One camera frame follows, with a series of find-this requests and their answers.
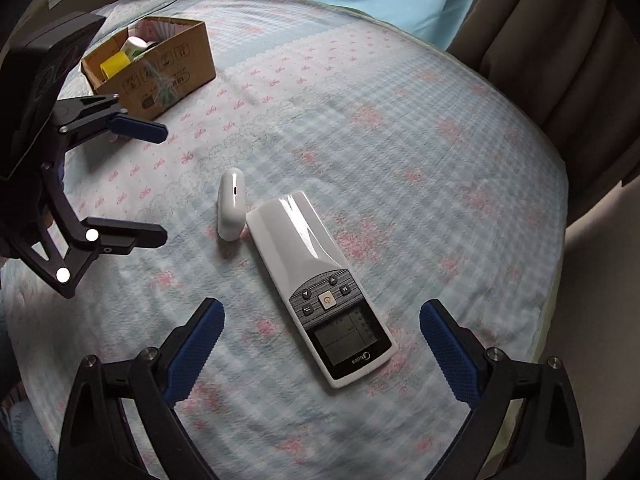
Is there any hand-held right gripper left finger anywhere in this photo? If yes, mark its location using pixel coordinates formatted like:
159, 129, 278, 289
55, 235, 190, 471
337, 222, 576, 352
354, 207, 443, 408
57, 297, 226, 480

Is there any white bottle green label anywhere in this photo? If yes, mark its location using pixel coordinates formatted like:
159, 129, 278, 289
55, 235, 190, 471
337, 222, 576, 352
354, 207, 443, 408
122, 35, 149, 62

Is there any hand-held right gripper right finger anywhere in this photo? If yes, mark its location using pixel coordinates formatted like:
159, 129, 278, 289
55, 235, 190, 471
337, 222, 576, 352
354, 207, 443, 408
419, 299, 587, 480

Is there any white earbuds case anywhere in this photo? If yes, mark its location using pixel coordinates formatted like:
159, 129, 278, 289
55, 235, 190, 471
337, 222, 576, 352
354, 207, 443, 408
216, 169, 246, 242

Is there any cardboard box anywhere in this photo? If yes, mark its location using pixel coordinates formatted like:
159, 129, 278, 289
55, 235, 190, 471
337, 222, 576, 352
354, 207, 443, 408
81, 16, 217, 121

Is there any blue floral checked bedsheet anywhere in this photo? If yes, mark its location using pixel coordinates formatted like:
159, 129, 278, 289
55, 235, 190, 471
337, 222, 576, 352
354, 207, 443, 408
0, 0, 571, 480

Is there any small yellow box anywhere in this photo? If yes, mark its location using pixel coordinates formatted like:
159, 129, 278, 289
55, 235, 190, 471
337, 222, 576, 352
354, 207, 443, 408
100, 50, 132, 81

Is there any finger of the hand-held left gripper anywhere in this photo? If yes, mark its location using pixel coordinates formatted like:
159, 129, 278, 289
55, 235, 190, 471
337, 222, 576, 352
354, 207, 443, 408
52, 92, 169, 146
20, 162, 169, 299

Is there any white remote control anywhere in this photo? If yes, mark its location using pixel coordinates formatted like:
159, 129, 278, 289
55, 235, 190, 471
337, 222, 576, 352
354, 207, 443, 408
246, 190, 399, 390

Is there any grey-brown curtain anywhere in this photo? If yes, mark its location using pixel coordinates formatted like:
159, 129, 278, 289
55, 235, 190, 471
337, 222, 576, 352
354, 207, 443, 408
445, 0, 640, 226

